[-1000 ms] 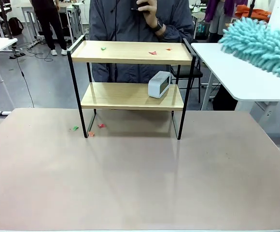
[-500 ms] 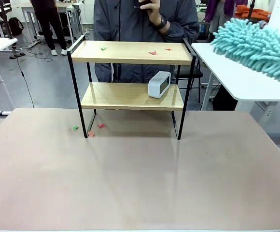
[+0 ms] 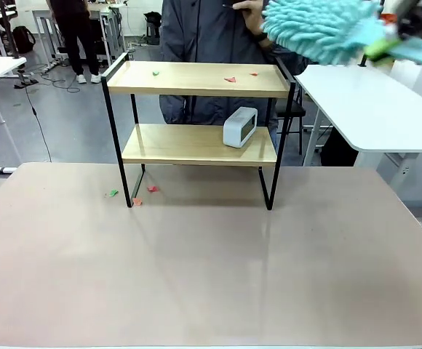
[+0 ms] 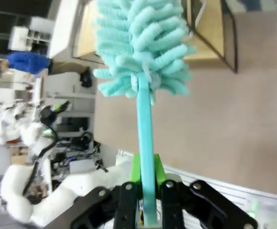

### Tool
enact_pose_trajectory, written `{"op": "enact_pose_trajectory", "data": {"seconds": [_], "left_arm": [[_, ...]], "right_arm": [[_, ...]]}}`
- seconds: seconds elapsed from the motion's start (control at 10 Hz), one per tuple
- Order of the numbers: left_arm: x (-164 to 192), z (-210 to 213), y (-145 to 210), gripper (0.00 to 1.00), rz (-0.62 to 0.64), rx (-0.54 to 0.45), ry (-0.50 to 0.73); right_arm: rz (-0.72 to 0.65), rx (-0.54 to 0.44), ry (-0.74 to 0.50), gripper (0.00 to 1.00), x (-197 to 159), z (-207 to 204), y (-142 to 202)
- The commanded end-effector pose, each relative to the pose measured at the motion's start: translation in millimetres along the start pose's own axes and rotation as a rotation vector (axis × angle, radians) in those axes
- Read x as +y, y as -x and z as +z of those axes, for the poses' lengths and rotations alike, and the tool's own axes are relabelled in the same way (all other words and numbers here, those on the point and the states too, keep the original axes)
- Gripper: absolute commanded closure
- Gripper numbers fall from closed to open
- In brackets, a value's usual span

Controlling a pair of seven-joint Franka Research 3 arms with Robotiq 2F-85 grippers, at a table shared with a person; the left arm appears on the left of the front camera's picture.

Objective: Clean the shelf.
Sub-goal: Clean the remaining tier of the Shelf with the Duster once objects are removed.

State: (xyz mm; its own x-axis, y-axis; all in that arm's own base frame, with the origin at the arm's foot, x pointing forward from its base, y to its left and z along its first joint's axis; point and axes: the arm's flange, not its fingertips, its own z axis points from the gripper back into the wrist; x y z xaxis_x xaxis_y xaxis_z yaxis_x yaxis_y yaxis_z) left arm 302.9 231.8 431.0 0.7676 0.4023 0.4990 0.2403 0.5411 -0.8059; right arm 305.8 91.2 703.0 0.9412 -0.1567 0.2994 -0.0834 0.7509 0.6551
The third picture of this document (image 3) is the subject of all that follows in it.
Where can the person's left hand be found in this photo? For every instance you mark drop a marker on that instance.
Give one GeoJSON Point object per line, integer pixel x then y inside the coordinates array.
{"type": "Point", "coordinates": [252, 16]}

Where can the black chair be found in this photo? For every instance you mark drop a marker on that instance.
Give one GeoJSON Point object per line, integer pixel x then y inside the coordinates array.
{"type": "Point", "coordinates": [292, 112]}

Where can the wooden shelf with black frame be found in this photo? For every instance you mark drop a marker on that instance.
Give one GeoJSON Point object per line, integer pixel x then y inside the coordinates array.
{"type": "Point", "coordinates": [196, 85]}

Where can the black backpack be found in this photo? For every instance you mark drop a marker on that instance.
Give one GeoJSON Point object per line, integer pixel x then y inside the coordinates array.
{"type": "Point", "coordinates": [23, 40]}

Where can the person's left forearm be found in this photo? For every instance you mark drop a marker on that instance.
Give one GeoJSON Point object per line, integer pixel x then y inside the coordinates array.
{"type": "Point", "coordinates": [287, 54]}

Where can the person's dark grey jacket torso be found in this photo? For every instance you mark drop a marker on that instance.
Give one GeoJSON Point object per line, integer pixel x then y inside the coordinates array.
{"type": "Point", "coordinates": [196, 32]}

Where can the large white side table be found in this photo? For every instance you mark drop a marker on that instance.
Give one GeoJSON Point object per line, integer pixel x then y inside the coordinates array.
{"type": "Point", "coordinates": [378, 109]}

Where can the white power strip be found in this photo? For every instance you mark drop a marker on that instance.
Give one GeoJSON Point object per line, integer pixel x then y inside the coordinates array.
{"type": "Point", "coordinates": [1, 169]}

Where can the white digital clock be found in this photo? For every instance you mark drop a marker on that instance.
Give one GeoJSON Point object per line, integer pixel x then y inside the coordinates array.
{"type": "Point", "coordinates": [238, 129]}

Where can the white background desk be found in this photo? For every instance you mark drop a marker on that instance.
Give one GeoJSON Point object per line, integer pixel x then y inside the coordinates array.
{"type": "Point", "coordinates": [112, 22]}

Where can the black stand pole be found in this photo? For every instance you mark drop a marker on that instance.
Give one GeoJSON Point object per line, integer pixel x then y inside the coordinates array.
{"type": "Point", "coordinates": [362, 62]}

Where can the black stool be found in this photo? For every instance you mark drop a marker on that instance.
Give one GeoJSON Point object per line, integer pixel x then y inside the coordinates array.
{"type": "Point", "coordinates": [153, 27]}

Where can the red paper scrap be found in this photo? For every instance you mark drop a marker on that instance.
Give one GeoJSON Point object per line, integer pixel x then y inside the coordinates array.
{"type": "Point", "coordinates": [153, 188]}
{"type": "Point", "coordinates": [230, 79]}
{"type": "Point", "coordinates": [137, 202]}

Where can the teal chenille duster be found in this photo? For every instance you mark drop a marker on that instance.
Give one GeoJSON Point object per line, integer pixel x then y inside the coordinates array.
{"type": "Point", "coordinates": [316, 29]}

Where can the background person in black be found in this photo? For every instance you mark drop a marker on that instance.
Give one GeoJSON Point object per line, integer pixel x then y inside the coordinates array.
{"type": "Point", "coordinates": [74, 36]}

